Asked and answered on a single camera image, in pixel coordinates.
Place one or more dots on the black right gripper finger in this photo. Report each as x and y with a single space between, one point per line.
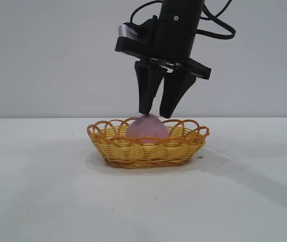
147 85
174 93

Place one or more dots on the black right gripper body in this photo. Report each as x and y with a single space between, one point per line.
178 32

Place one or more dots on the pink peach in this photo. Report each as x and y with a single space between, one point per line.
145 129

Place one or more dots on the yellow woven wicker basket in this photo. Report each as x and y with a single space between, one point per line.
145 153

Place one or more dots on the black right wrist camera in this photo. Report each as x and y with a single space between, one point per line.
135 44

